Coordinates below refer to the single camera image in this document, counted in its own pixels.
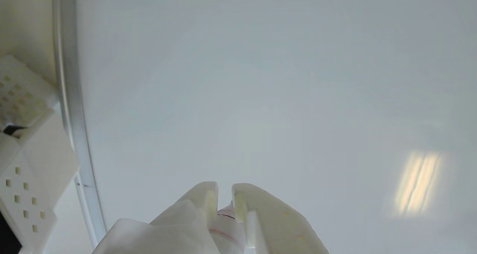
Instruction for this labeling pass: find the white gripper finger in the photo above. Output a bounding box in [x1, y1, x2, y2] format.
[149, 182, 219, 231]
[231, 183, 329, 254]

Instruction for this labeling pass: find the white whiteboard with metal frame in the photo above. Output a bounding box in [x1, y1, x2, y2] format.
[52, 0, 477, 254]

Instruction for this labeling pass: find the red whiteboard marker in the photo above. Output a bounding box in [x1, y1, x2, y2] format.
[209, 203, 247, 254]

